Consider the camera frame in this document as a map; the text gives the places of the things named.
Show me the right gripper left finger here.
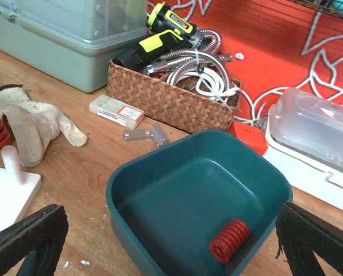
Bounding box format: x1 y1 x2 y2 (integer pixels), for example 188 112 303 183
0 204 68 275

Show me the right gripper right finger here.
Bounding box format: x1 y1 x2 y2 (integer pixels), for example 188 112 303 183
276 202 343 275

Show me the red spring right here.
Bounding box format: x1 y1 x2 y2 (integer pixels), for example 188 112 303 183
208 219 250 264

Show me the clear white storage box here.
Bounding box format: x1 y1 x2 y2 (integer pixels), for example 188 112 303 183
263 87 343 217

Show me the white work glove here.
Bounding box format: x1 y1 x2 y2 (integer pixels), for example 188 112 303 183
0 85 87 167

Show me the teal plastic tray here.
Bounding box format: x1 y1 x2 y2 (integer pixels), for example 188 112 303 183
106 129 292 275

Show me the small labelled parts box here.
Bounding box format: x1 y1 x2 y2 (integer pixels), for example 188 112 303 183
89 95 145 129

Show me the woven wicker basket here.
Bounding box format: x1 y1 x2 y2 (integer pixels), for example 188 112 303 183
107 60 241 133

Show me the grey plastic toolbox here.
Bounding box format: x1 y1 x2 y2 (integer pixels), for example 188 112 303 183
0 0 148 93

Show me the white peg base plate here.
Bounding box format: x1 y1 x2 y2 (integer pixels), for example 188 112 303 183
0 145 41 232

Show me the metal angle bracket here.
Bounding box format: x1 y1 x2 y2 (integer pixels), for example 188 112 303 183
123 123 169 147

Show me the white coiled cable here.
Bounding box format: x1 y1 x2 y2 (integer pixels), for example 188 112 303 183
174 70 242 113

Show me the flexible metal hose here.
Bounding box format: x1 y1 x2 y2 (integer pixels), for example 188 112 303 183
145 28 234 93

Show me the green black cordless drill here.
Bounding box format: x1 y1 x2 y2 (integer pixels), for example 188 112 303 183
112 2 204 71

